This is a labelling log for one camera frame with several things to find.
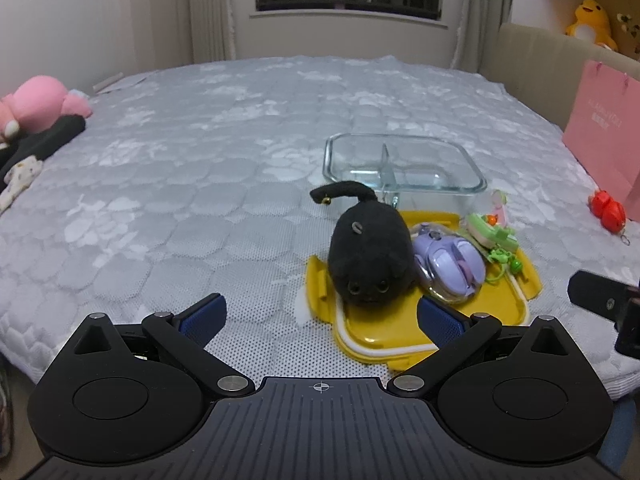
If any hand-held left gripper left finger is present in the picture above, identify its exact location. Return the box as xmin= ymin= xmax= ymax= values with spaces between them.
xmin=72 ymin=293 xmax=256 ymax=399

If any yellow container lid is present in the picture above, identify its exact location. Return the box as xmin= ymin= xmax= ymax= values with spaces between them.
xmin=306 ymin=208 xmax=544 ymax=365

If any black cloth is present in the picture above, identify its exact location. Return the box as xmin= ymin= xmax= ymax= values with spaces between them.
xmin=0 ymin=115 xmax=86 ymax=184

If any green toy keychain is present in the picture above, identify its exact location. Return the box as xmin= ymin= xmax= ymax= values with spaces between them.
xmin=465 ymin=212 xmax=524 ymax=281

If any red toy keychain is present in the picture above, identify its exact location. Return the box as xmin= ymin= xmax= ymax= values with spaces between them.
xmin=588 ymin=189 xmax=630 ymax=249

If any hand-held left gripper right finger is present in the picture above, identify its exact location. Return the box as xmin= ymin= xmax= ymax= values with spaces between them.
xmin=387 ymin=295 xmax=573 ymax=401

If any white curtain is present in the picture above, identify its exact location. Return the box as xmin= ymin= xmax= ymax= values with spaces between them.
xmin=130 ymin=0 xmax=237 ymax=66
xmin=452 ymin=0 xmax=516 ymax=73

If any white patterned cloth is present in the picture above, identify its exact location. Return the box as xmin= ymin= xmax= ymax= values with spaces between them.
xmin=0 ymin=155 xmax=44 ymax=213

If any grey quilted bed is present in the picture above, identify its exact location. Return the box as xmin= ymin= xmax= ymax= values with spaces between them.
xmin=0 ymin=55 xmax=640 ymax=402

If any pink plush toy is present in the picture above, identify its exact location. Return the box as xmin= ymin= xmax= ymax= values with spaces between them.
xmin=0 ymin=75 xmax=94 ymax=147

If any black cat plush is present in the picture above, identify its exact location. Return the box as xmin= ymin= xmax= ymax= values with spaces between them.
xmin=309 ymin=181 xmax=418 ymax=306

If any pink paper bag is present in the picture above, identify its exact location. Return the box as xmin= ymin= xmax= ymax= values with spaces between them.
xmin=561 ymin=59 xmax=640 ymax=209

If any small pink toy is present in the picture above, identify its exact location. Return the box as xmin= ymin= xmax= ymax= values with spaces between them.
xmin=487 ymin=189 xmax=512 ymax=226

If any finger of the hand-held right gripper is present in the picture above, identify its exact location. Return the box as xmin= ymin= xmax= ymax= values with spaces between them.
xmin=567 ymin=269 xmax=632 ymax=327

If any clear glass divided container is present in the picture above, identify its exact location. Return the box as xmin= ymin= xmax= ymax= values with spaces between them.
xmin=322 ymin=132 xmax=488 ymax=209

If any dried flower bunch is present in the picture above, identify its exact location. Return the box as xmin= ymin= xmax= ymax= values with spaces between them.
xmin=616 ymin=12 xmax=640 ymax=56

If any purple computer mouse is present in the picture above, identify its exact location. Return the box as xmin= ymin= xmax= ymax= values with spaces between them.
xmin=411 ymin=222 xmax=487 ymax=306

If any beige padded headboard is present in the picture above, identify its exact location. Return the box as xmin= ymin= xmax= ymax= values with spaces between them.
xmin=480 ymin=22 xmax=640 ymax=132

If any yellow duck plush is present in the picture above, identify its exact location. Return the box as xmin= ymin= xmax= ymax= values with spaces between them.
xmin=565 ymin=0 xmax=620 ymax=53

